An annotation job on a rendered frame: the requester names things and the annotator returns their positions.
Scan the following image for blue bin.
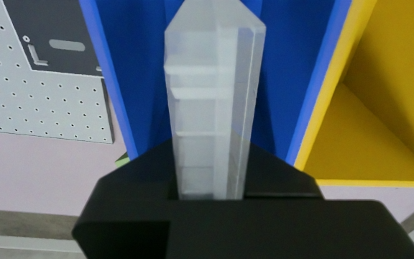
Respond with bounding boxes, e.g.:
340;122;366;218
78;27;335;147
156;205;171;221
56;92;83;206
78;0;354;166

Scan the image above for white well plate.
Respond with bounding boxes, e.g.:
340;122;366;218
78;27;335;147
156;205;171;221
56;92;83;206
164;0;267;200

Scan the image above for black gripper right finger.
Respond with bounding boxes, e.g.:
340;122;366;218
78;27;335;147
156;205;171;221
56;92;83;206
242;142;326;199

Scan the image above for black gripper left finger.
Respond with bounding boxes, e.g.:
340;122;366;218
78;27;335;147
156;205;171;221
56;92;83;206
86;138;179;203

